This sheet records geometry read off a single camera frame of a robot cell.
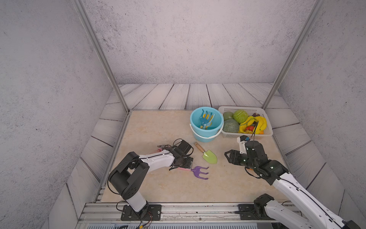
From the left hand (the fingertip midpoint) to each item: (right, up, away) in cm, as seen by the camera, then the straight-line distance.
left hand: (190, 164), depth 89 cm
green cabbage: (+34, +30, +9) cm, 47 cm away
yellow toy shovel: (+15, +28, +10) cm, 33 cm away
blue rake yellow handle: (+11, +30, +10) cm, 34 cm away
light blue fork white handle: (+10, +28, +10) cm, 32 cm away
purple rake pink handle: (+4, -2, -2) cm, 5 cm away
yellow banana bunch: (+48, +24, +7) cm, 54 cm away
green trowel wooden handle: (+12, +4, +5) cm, 14 cm away
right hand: (+20, +9, -13) cm, 26 cm away
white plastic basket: (+54, +34, +19) cm, 67 cm away
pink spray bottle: (-20, +9, +9) cm, 23 cm away
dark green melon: (+27, +24, +7) cm, 37 cm away
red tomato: (+41, +22, +10) cm, 48 cm away
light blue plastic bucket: (+15, +19, +3) cm, 24 cm away
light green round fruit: (+27, +31, +14) cm, 44 cm away
